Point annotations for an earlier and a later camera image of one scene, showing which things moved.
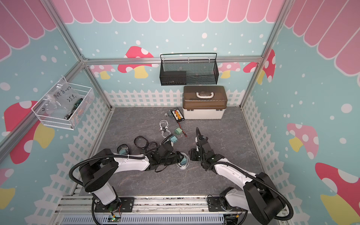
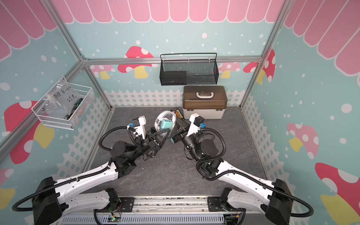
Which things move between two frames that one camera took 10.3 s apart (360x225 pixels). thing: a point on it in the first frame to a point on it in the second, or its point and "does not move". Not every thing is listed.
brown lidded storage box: x=204 y=102 does not move
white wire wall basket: x=64 y=105 does not move
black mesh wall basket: x=188 y=69 does not move
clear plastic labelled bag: x=63 y=98 does not move
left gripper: x=176 y=158 to x=152 y=140
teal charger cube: x=183 y=161 to x=166 y=123
